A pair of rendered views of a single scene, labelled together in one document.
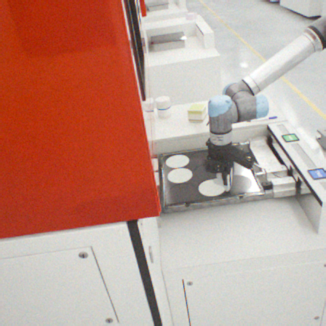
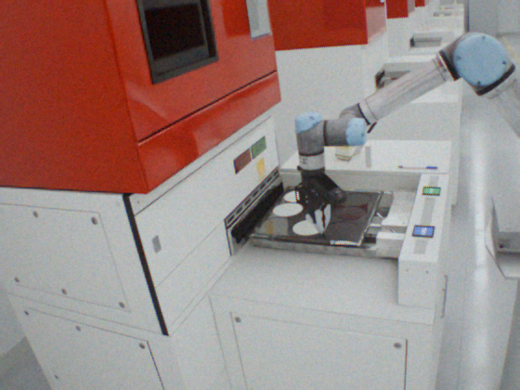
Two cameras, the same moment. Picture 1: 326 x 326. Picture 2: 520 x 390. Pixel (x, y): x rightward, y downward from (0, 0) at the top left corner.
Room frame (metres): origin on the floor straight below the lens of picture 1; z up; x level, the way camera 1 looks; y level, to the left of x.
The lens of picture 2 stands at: (-0.20, -0.58, 1.58)
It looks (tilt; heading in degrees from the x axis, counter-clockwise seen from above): 23 degrees down; 25
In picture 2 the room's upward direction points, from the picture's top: 9 degrees counter-clockwise
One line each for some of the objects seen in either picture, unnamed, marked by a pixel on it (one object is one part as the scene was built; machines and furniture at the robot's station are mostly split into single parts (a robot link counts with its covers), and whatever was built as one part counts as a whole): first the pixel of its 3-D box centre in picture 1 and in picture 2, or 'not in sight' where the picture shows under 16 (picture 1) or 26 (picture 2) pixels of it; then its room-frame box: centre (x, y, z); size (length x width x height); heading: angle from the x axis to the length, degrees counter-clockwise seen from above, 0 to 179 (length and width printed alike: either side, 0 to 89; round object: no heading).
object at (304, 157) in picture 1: (301, 169); (427, 230); (1.04, -0.53, 0.89); 0.55 x 0.09 x 0.14; 178
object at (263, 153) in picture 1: (268, 167); (398, 223); (1.13, -0.43, 0.87); 0.36 x 0.08 x 0.03; 178
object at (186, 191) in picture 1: (206, 172); (318, 212); (1.12, -0.17, 0.90); 0.34 x 0.34 x 0.01; 88
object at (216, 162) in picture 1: (220, 155); (313, 185); (0.99, -0.20, 1.05); 0.09 x 0.08 x 0.12; 58
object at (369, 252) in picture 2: (227, 200); (326, 248); (1.00, -0.22, 0.84); 0.50 x 0.02 x 0.03; 88
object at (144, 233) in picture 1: (147, 183); (226, 200); (0.94, 0.06, 1.02); 0.82 x 0.03 x 0.40; 178
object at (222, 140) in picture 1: (220, 136); (311, 160); (0.98, -0.21, 1.13); 0.08 x 0.08 x 0.05
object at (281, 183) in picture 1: (282, 183); (391, 240); (0.97, -0.43, 0.89); 0.08 x 0.03 x 0.03; 88
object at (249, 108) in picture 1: (247, 107); (346, 131); (1.01, -0.31, 1.21); 0.11 x 0.11 x 0.08; 4
